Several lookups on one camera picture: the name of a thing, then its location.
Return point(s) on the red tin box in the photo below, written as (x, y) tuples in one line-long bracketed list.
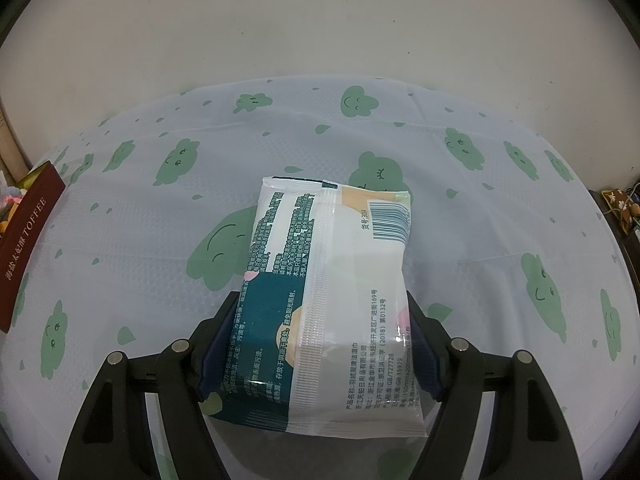
[(30, 240)]

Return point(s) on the green cloud print tablecloth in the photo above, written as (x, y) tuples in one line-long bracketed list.
[(450, 210)]

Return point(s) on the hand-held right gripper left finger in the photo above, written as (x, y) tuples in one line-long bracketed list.
[(215, 360)]

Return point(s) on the brown floral pouch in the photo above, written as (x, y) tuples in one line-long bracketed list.
[(620, 200)]

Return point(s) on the wet wipes packet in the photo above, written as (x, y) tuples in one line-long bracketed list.
[(340, 270)]

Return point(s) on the dark wooden cabinet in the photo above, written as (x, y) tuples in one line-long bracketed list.
[(631, 247)]

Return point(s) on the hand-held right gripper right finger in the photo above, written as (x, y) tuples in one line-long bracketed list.
[(424, 360)]

